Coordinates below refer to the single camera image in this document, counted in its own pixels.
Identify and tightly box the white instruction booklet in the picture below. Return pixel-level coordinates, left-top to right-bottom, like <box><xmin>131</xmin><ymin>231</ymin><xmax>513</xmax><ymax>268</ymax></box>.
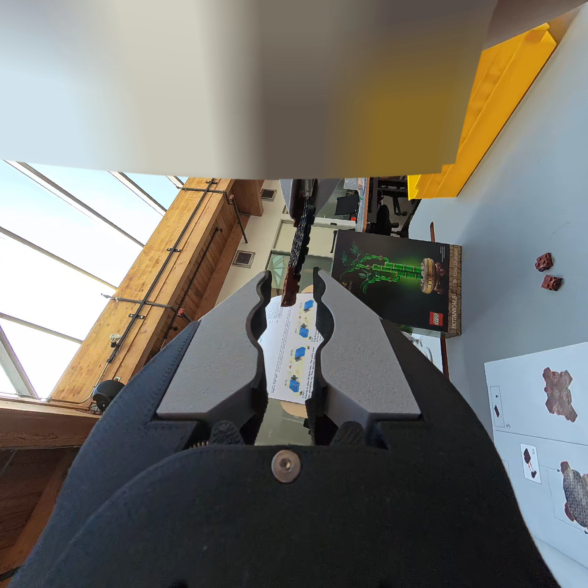
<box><xmin>484</xmin><ymin>342</ymin><xmax>588</xmax><ymax>588</ymax></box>

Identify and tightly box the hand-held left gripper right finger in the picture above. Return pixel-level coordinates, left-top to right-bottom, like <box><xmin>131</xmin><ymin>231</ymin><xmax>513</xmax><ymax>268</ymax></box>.
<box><xmin>305</xmin><ymin>268</ymin><xmax>422</xmax><ymax>445</ymax></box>

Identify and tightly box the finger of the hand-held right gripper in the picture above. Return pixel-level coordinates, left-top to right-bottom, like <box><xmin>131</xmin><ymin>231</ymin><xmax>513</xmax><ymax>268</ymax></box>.
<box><xmin>312</xmin><ymin>178</ymin><xmax>343</xmax><ymax>217</ymax></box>
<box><xmin>279</xmin><ymin>178</ymin><xmax>299</xmax><ymax>219</ymax></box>

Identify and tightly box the bamboo brick set box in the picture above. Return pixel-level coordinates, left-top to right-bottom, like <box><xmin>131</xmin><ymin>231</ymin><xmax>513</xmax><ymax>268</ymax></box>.
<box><xmin>331</xmin><ymin>229</ymin><xmax>462</xmax><ymax>340</ymax></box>

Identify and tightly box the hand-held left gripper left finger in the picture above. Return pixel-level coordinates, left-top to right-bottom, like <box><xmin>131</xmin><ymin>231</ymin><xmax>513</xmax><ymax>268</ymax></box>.
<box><xmin>156</xmin><ymin>270</ymin><xmax>273</xmax><ymax>445</ymax></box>

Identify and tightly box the black dome device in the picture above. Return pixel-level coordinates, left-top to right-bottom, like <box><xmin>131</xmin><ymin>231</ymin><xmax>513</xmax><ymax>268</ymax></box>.
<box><xmin>92</xmin><ymin>379</ymin><xmax>126</xmax><ymax>412</ymax></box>

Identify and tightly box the black and brown brick assembly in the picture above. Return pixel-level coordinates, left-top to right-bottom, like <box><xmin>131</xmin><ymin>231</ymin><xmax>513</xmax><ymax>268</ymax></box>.
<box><xmin>280</xmin><ymin>178</ymin><xmax>318</xmax><ymax>307</ymax></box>

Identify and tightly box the instruction sheet with blue pictures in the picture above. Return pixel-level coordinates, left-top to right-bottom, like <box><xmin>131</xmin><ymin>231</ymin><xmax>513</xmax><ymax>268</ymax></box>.
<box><xmin>257</xmin><ymin>294</ymin><xmax>324</xmax><ymax>405</ymax></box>

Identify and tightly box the yellow plastic bin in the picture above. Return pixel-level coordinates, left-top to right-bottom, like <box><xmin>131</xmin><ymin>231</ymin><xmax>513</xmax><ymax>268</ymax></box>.
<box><xmin>406</xmin><ymin>23</ymin><xmax>559</xmax><ymax>200</ymax></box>

